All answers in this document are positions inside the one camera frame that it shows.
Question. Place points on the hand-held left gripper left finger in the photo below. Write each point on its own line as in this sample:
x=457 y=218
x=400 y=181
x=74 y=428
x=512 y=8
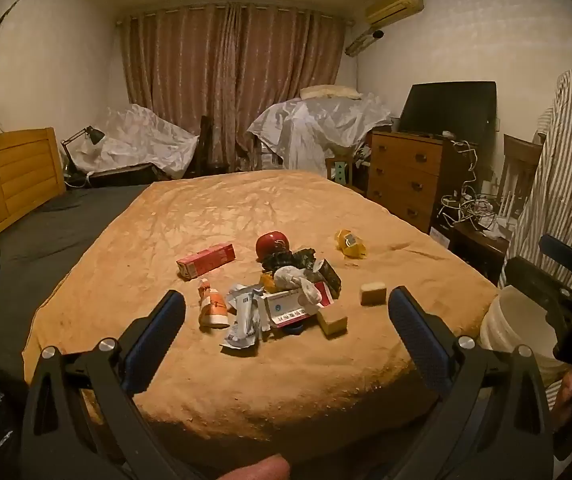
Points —
x=156 y=340

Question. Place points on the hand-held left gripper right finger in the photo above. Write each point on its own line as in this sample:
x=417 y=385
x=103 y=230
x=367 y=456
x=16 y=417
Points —
x=418 y=330

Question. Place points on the white plastic bucket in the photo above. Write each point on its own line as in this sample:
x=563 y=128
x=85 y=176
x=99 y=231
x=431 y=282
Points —
x=510 y=320

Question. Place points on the white wrappers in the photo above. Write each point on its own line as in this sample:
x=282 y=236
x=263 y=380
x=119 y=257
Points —
x=241 y=320

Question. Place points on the white and red medicine box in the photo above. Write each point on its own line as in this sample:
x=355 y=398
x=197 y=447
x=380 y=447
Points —
x=286 y=310

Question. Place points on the grey knitted sock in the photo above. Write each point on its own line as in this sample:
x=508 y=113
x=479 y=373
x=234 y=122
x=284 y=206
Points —
x=288 y=276

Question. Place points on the dark bag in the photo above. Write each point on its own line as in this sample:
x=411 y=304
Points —
x=286 y=259

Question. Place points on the person's right hand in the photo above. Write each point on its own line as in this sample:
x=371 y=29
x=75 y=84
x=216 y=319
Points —
x=563 y=400

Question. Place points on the low dark wooden table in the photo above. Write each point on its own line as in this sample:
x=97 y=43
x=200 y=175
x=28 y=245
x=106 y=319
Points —
x=480 y=250

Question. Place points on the tan sponge cube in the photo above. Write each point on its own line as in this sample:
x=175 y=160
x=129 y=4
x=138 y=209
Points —
x=372 y=294

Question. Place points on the orange tube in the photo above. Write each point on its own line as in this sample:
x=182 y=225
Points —
x=213 y=310

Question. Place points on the yellow sponge block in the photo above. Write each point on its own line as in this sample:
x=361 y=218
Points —
x=333 y=322

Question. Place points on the striped hanging cloth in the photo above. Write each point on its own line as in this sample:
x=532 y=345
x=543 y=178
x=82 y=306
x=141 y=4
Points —
x=565 y=160

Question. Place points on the long red carton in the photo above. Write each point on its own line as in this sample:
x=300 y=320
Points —
x=206 y=259

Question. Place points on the white cardboard box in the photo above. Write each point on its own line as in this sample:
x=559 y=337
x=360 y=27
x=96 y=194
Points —
x=438 y=236

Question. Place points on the tall wooden chair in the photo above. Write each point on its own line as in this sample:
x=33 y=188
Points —
x=518 y=152

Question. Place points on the dark foil snack packet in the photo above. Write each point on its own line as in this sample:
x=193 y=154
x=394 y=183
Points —
x=330 y=277

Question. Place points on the yellow plastic packet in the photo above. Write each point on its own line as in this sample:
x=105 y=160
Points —
x=349 y=244

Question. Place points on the red apple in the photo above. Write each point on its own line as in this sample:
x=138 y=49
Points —
x=271 y=244

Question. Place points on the grey bed sheet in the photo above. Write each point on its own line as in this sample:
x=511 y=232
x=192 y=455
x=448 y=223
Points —
x=41 y=240

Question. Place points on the wooden chest of drawers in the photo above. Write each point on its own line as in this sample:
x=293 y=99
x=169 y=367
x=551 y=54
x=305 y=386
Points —
x=405 y=170

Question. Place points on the person's bare leg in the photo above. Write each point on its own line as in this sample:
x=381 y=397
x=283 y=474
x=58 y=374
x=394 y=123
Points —
x=261 y=467

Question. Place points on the black flat television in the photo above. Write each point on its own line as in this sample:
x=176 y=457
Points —
x=445 y=110

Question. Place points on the small wooden chair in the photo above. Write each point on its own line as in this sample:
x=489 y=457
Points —
x=338 y=172

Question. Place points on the crumpled clear plastic cover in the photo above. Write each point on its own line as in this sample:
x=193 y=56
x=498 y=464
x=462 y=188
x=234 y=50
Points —
x=136 y=140

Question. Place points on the black desk lamp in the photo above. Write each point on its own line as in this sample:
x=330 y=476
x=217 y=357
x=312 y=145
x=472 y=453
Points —
x=97 y=134

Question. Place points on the wooden headboard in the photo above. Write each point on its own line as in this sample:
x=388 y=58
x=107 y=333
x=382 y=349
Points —
x=11 y=175

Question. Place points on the large clear plastic cover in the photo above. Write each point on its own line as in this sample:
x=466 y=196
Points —
x=316 y=120

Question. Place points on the cream pillow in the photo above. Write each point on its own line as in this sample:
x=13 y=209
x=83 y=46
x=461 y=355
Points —
x=328 y=91

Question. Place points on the brown patterned curtain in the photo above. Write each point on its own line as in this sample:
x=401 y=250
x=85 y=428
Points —
x=216 y=70

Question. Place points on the beige wall duct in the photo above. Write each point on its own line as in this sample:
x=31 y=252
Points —
x=360 y=42

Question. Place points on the beige wall air conditioner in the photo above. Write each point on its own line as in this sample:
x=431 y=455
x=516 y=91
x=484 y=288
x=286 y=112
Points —
x=393 y=6

